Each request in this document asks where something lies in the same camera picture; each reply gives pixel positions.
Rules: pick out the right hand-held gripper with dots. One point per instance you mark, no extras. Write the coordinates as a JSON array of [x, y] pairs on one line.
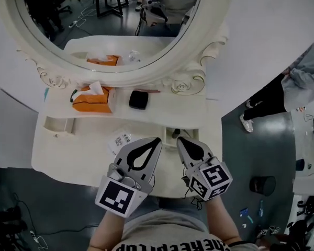
[[212, 179]]

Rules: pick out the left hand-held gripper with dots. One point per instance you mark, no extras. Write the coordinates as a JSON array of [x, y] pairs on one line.
[[117, 196]]

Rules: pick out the black lipstick tube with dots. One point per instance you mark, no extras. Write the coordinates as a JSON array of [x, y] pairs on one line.
[[175, 133]]

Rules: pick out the white dressing table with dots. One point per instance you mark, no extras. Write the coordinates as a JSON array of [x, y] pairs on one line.
[[81, 161]]

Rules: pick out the small black box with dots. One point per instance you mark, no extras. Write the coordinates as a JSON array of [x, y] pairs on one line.
[[138, 100]]

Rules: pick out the person's right forearm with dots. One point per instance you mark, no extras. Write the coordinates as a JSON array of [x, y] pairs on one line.
[[221, 223]]

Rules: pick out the person's left forearm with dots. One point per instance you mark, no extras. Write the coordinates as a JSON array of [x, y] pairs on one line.
[[108, 231]]

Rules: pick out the clear bag with white label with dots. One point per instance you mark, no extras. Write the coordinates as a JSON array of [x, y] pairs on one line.
[[120, 142]]

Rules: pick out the person's blue jeans legs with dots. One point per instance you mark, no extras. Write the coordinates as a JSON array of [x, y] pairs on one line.
[[178, 208]]

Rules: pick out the orange tissue box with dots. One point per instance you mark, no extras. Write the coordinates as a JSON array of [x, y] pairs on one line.
[[94, 102]]

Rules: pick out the blue card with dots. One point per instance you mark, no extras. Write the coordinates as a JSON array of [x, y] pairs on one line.
[[244, 212]]

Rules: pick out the person's grey printed shirt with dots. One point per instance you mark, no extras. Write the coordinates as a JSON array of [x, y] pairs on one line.
[[172, 234]]

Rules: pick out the small black clip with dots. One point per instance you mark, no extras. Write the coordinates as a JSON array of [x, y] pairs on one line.
[[55, 135]]

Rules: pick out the teal pen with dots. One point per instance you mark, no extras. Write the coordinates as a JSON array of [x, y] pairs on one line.
[[261, 208]]

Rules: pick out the white partition board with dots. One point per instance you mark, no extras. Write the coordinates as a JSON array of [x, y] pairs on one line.
[[264, 22]]

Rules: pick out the oval white ornate mirror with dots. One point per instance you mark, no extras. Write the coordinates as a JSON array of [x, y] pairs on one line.
[[15, 35]]

